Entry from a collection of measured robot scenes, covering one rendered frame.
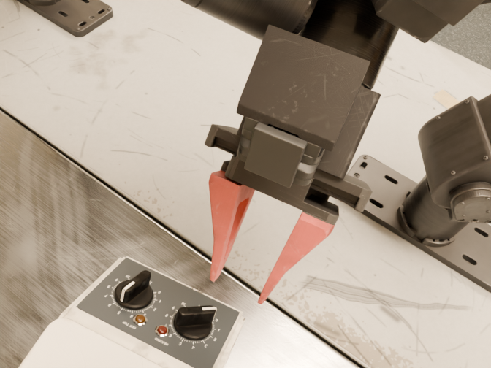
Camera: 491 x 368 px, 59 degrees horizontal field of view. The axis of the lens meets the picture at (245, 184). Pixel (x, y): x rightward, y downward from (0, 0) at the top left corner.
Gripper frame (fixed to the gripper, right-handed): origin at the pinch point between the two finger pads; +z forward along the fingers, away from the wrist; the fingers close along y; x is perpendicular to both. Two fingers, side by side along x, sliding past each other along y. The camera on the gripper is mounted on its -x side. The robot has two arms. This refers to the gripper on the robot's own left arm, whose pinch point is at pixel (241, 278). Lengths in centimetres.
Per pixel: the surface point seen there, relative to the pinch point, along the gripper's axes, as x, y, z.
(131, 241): 12.0, -12.8, 6.1
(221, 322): 6.2, -0.7, 6.7
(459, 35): 207, 36, -82
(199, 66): 28.8, -18.7, -13.4
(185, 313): 3.3, -3.3, 5.9
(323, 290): 14.7, 6.8, 3.1
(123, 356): -1.5, -5.4, 8.3
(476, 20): 218, 42, -95
